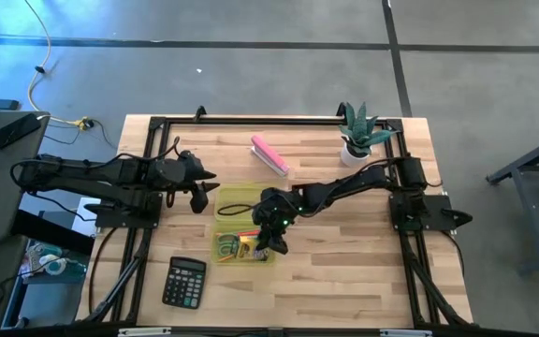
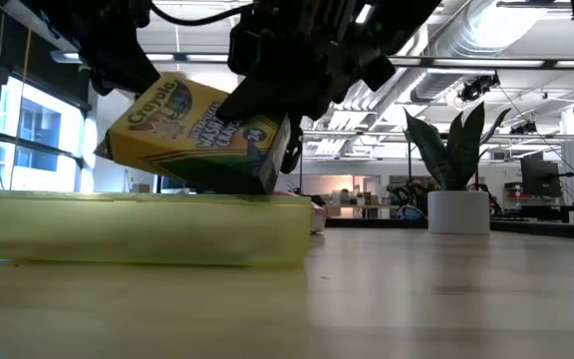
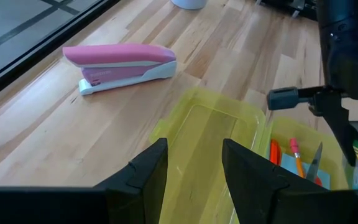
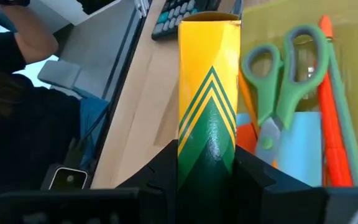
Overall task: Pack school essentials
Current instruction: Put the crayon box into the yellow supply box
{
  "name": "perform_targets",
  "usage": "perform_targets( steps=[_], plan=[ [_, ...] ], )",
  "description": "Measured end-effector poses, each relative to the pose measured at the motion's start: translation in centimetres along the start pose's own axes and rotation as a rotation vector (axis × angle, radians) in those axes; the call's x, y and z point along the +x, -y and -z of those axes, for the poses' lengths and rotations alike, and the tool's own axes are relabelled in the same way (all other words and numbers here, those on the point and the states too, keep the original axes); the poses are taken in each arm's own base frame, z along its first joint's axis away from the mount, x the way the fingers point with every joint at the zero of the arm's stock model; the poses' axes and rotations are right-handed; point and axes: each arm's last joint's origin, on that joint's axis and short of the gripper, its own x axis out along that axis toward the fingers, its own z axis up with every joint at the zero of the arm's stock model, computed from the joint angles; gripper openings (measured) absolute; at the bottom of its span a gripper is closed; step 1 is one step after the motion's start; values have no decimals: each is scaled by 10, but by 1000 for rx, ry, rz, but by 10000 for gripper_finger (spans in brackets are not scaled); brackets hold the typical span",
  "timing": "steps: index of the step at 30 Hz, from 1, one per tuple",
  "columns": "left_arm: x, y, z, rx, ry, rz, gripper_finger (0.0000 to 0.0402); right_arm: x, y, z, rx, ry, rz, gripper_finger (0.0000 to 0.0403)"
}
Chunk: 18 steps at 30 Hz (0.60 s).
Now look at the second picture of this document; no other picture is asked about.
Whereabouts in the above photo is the succulent plant in white pot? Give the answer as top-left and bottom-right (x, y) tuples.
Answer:
(403, 102), (513, 236)

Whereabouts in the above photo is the yellow Crayola crayon box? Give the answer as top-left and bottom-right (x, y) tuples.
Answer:
(95, 71), (293, 196)

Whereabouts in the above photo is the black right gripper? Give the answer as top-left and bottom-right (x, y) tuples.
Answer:
(215, 0), (398, 176)

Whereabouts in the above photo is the bright window with dark frame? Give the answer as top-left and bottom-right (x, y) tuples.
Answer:
(0, 74), (95, 193)

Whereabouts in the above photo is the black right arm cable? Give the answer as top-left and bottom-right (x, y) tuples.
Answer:
(149, 0), (259, 28)

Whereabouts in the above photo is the pink and white stapler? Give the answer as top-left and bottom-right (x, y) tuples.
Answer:
(309, 200), (329, 235)

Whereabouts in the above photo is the dark background desk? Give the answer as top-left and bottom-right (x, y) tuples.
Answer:
(500, 198), (574, 223)

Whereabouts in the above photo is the black computer monitor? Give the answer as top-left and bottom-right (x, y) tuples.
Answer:
(156, 174), (203, 194)
(520, 157), (563, 198)

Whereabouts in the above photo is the silver ventilation duct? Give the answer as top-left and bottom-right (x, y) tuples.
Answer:
(410, 0), (570, 105)

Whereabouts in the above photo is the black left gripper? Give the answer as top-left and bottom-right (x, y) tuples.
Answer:
(42, 0), (161, 97)

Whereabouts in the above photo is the black overhead crossbar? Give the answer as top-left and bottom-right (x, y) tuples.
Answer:
(144, 51), (574, 70)

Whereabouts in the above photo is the black aluminium table frame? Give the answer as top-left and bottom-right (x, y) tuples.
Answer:
(324, 217), (574, 243)

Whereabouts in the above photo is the yellow-green plastic pencil case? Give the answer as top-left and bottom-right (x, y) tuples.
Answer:
(0, 188), (314, 268)

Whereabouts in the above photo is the yellow hanging cord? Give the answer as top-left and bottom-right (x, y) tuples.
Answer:
(10, 27), (33, 190)

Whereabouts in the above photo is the black ceiling camera cluster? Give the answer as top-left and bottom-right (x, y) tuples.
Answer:
(458, 73), (501, 103)

